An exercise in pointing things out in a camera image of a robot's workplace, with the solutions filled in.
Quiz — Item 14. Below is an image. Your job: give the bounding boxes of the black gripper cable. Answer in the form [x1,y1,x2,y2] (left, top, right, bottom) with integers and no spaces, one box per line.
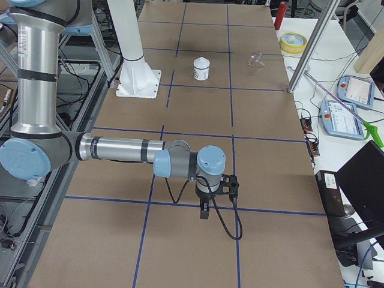
[164,175,243,240]

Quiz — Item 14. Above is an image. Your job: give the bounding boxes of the white mug lid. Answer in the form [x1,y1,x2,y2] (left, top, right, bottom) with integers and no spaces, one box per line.
[193,56,210,70]

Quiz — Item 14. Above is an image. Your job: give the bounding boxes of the red cardboard tube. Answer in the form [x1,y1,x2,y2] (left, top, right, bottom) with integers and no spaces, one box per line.
[274,1,288,30]

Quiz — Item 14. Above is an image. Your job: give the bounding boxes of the yellow tape roll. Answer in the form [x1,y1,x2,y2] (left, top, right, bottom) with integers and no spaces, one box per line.
[279,32,308,54]

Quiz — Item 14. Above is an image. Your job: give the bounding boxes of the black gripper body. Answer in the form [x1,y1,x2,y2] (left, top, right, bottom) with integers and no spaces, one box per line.
[195,188,212,207]

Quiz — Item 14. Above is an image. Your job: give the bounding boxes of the clear glass funnel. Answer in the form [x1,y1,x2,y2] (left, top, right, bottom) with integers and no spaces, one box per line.
[248,52,265,67]

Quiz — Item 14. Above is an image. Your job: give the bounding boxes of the aluminium frame post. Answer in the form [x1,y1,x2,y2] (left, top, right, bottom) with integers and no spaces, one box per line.
[287,0,340,94]

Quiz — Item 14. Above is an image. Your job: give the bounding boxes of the teach pendant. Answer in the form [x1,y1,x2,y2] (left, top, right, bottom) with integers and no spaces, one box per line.
[320,99,365,140]
[337,75,374,109]

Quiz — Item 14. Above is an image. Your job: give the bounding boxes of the green handled reacher stick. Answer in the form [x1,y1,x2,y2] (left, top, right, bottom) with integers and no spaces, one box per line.
[304,70,383,148]

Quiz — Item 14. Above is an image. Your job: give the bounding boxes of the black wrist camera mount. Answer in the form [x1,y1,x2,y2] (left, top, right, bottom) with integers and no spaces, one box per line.
[215,174,239,203]

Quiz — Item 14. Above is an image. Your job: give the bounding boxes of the near teach pendant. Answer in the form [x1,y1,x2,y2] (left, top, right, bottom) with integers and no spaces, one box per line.
[320,99,365,140]

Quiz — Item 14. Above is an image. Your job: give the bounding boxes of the orange connector block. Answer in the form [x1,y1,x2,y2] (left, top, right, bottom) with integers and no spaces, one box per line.
[306,139,320,157]
[300,117,313,133]

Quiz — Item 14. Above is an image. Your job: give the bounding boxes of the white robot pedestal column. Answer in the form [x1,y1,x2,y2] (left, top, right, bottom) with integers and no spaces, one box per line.
[107,0,161,99]

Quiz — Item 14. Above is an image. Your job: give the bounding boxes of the brown paper table cover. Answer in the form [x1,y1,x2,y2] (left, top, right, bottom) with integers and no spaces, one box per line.
[29,2,343,287]

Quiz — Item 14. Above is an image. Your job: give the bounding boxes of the aluminium frame rail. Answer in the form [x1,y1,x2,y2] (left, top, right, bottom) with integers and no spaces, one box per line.
[1,68,109,287]

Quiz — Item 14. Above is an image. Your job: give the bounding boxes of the far teach pendant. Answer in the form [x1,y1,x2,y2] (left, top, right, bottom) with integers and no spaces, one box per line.
[337,75,374,109]

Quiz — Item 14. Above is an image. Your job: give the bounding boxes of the black monitor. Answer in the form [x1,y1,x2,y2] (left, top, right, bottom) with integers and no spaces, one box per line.
[336,140,383,224]

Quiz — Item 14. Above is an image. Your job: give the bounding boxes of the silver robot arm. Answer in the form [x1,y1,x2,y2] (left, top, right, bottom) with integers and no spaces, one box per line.
[1,1,226,219]

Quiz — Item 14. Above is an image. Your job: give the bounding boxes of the black computer box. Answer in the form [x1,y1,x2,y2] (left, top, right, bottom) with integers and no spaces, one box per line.
[315,170,345,217]

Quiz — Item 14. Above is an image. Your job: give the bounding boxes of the white enamel mug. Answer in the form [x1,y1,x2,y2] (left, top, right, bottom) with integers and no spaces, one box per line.
[193,66,210,81]

